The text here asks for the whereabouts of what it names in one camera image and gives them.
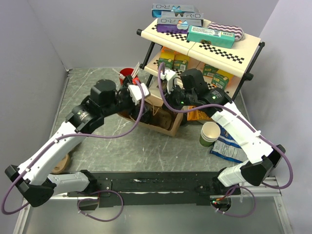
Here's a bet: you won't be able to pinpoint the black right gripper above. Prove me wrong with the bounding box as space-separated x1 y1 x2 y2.
162 82 196 114

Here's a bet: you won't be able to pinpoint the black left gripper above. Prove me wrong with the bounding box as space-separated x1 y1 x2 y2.
101 75 150 120

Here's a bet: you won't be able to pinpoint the brown paper bag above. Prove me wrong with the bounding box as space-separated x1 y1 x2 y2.
117 90 184 137

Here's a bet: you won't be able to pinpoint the cardboard cup carrier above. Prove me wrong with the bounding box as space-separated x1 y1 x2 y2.
51 154 70 174
149 109 172 130

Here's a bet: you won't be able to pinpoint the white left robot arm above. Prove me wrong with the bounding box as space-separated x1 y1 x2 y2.
5 79 150 207

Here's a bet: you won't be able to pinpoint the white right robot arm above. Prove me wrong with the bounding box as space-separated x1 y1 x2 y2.
158 69 285 194

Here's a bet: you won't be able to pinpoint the orange snack bag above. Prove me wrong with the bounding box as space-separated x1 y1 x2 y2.
187 110 212 121

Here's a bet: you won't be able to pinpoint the red plastic cup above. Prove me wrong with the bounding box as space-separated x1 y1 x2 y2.
119 68 140 86

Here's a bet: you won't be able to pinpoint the white wrapped straws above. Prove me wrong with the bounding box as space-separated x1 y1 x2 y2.
112 62 140 84

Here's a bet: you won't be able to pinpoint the green yellow box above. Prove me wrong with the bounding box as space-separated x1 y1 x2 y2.
202 64 218 78
211 69 234 90
157 46 176 69
173 52 190 71

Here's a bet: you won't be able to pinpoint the stack of green paper cups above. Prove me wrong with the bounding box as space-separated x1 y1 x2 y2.
199 122 221 147

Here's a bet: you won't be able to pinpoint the green yellow box far right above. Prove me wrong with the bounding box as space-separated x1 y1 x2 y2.
211 69 234 90

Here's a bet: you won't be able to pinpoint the green yellow box far left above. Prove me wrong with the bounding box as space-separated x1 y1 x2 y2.
157 46 176 69

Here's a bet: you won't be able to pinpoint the cream three-tier shelf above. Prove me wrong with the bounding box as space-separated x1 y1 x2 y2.
136 19 265 99

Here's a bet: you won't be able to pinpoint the blue chips bag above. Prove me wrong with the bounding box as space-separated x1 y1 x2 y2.
210 124 248 163

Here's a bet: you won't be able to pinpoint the teal rectangular box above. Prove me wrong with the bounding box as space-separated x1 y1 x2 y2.
187 26 235 48

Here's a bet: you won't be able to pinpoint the purple grey R+Co box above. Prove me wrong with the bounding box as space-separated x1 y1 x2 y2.
156 18 203 34

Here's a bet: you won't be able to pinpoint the purple wavy pouch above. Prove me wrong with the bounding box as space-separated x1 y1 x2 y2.
207 22 245 41

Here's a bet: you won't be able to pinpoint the top grey R+Co box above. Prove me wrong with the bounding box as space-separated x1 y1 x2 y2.
152 3 203 19

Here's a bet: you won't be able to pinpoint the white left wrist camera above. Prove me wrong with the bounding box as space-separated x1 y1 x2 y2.
128 83 151 105

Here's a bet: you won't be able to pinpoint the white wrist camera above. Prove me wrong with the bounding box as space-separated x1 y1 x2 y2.
128 83 151 105
160 69 178 94

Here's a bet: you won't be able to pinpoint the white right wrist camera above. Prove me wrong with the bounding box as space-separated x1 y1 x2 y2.
160 69 178 94

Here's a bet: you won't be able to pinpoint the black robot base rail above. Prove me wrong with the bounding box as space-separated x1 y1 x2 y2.
67 172 228 208

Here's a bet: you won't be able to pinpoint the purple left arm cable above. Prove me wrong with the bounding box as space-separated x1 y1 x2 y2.
1 81 147 222

